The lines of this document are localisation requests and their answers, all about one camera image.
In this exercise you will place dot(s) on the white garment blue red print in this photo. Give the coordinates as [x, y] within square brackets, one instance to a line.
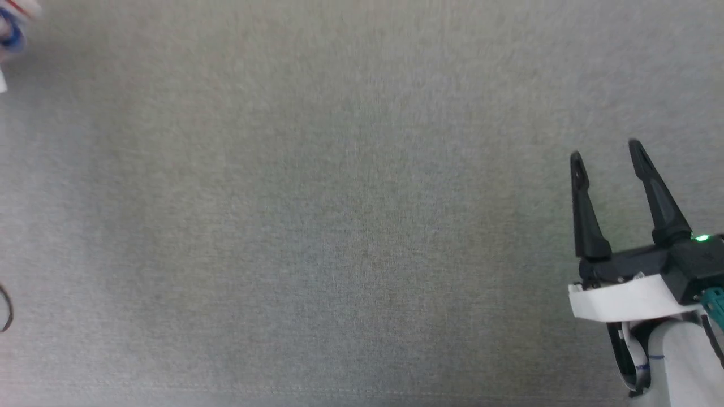
[11, 31]

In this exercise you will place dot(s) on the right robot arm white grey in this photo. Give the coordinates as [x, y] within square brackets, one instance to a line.
[684, 364]

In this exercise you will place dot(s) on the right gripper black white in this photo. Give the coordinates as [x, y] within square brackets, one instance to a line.
[633, 297]

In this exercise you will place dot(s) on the grey fabric surface cover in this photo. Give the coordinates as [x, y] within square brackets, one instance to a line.
[339, 198]

